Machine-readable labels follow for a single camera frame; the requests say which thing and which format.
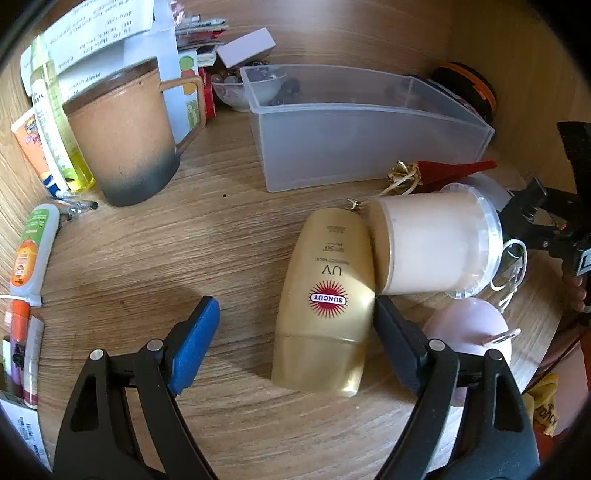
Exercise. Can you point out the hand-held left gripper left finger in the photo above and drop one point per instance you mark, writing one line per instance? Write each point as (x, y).
(203, 332)

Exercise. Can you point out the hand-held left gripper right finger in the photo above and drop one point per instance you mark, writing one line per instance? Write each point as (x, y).
(397, 346)

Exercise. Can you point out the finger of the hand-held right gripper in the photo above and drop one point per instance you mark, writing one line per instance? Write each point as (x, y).
(551, 203)
(521, 224)

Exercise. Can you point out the gold sunscreen bottle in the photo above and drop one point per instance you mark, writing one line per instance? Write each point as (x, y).
(323, 300)

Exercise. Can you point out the red pouch with gold bow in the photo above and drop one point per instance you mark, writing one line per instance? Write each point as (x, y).
(443, 173)

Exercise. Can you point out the cream jar with clear lid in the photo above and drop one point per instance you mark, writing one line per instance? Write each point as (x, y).
(429, 244)

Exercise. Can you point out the clear plastic bin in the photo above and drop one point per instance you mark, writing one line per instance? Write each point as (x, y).
(351, 134)

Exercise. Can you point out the wooden desktop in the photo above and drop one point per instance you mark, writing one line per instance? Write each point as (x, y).
(161, 258)

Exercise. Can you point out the person's right hand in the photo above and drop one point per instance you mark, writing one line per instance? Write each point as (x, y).
(575, 293)

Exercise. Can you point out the pink round case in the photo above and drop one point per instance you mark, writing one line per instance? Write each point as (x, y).
(461, 327)

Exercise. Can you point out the black orange zip pouch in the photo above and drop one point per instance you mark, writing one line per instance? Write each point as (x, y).
(466, 87)

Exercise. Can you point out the yellow packet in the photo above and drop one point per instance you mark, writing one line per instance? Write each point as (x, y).
(545, 406)

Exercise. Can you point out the slim white tube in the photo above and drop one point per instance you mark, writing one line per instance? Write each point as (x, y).
(33, 364)

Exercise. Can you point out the small clear vials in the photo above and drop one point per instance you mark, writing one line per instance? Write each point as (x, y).
(74, 205)

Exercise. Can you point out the orange lip balm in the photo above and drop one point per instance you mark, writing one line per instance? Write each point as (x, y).
(19, 321)

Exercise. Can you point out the white green tube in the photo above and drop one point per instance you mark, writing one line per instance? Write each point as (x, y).
(32, 254)

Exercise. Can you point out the white receipt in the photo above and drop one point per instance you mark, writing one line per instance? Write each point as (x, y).
(23, 434)

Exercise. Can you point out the brown ceramic mug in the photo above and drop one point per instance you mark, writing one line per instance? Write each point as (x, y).
(124, 138)

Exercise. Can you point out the small glass bowl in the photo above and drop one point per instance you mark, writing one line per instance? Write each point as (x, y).
(231, 94)

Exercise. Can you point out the red box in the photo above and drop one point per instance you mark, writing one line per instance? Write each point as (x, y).
(207, 92)

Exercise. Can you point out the fruit sticker sheet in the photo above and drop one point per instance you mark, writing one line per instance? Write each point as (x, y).
(188, 92)

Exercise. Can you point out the orange sunscreen tube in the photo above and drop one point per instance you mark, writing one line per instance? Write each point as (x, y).
(32, 143)

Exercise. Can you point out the dark hair clip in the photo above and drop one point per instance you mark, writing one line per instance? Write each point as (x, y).
(286, 90)

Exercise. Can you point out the yellow liquid bottle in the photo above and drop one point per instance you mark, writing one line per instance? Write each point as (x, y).
(55, 120)

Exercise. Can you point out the small white box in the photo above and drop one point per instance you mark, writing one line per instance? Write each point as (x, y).
(244, 46)

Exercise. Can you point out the stack of booklets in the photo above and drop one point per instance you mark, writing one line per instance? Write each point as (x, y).
(201, 32)

